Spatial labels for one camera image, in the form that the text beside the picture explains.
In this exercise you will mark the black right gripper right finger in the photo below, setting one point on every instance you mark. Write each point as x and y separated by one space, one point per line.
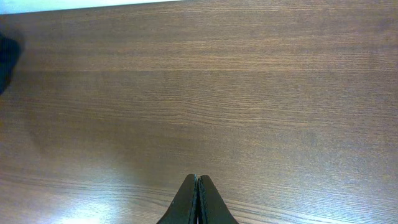
212 208

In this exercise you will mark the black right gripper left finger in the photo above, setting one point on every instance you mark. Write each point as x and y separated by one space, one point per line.
183 208

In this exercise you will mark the black shorts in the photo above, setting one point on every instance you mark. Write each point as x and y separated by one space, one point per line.
9 56

